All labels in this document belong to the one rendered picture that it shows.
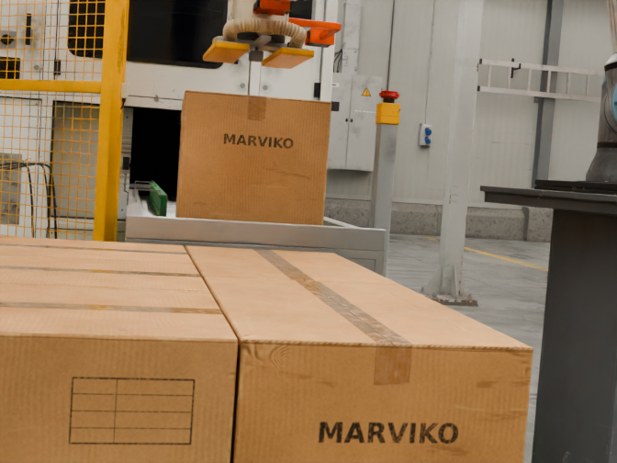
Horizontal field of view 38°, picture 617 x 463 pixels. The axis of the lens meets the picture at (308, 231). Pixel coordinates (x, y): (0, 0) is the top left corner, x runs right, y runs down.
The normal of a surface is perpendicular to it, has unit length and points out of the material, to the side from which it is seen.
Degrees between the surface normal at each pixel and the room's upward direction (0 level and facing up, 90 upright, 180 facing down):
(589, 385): 90
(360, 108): 90
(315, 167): 90
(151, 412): 90
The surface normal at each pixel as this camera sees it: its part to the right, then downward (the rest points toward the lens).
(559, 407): -0.85, -0.02
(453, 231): 0.20, 0.08
